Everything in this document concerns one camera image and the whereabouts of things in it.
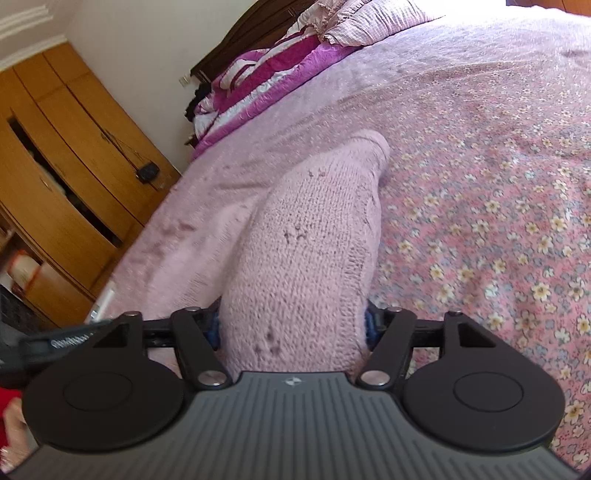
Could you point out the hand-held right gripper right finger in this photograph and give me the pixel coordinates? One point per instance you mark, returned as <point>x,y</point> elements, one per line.
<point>369,325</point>

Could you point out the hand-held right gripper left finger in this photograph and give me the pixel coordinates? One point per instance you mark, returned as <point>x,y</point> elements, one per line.
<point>212,330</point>

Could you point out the pink knitted cardigan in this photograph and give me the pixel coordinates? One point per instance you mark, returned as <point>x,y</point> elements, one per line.
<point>314,240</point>

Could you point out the dark clothes pile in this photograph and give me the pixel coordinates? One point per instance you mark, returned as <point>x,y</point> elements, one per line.
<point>198,104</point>

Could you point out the black basket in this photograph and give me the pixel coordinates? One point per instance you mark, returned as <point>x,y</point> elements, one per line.
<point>18,311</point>

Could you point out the white flat object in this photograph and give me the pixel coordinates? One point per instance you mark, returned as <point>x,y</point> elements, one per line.
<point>101,302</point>

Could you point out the orange white box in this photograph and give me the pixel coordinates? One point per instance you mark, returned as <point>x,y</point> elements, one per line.
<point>23,272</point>

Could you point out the person's red clothing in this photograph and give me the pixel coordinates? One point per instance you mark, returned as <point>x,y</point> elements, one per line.
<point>9,415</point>

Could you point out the small black hanging bag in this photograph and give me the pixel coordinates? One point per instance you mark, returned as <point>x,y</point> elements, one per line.
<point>147,173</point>

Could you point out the wooden wardrobe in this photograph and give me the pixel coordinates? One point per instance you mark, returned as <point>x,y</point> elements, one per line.
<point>69,161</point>

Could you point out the pink floral bedspread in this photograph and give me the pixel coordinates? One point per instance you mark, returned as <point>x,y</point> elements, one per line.
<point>485,161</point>

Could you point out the purple white striped quilt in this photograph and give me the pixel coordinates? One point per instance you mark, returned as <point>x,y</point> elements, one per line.
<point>277,69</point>

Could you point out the dark wooden headboard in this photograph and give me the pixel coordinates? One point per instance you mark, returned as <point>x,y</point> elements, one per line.
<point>249,32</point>

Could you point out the pink checked pillow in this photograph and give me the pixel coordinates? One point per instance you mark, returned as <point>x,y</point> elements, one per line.
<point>369,25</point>

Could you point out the pink frilled pillow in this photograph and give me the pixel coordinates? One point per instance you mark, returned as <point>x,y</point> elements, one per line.
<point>323,11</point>

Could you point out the wall socket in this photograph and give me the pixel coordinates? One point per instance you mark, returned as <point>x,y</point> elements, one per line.
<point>184,81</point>

